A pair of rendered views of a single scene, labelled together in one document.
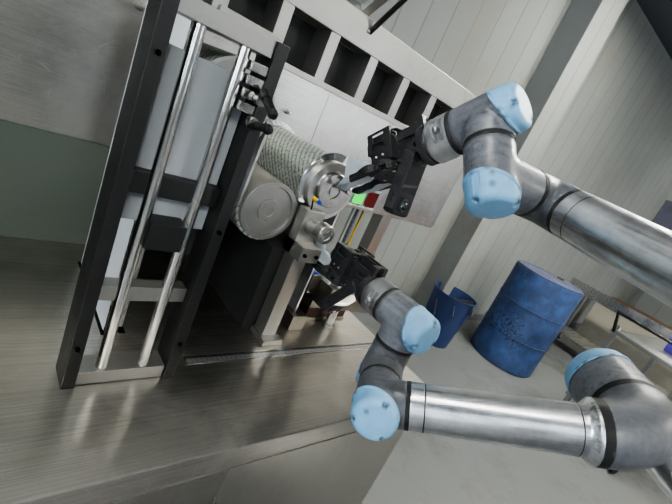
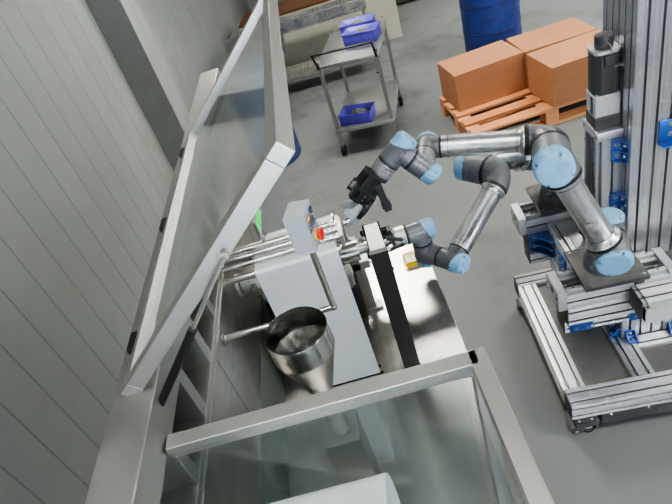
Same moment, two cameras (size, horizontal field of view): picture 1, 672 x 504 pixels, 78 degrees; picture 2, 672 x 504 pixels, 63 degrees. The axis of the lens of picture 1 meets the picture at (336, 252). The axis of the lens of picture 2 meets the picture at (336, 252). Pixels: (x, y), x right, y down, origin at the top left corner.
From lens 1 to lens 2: 147 cm
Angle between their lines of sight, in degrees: 40
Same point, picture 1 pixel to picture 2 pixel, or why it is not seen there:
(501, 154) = (426, 161)
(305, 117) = not seen: hidden behind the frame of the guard
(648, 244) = (483, 145)
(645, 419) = (501, 172)
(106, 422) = not seen: hidden behind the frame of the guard
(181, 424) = (442, 340)
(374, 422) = (465, 264)
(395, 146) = (366, 189)
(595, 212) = (457, 145)
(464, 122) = (398, 161)
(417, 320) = (429, 226)
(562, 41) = not seen: outside the picture
